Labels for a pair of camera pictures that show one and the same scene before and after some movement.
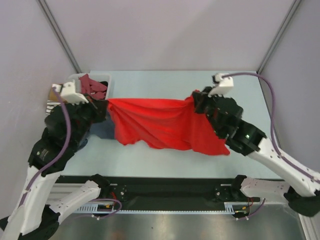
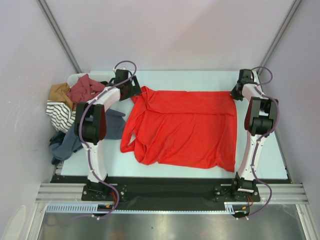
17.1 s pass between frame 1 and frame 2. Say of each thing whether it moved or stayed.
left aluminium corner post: stayed
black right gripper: moved
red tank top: moved
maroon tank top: stayed
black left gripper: moved
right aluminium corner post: stayed
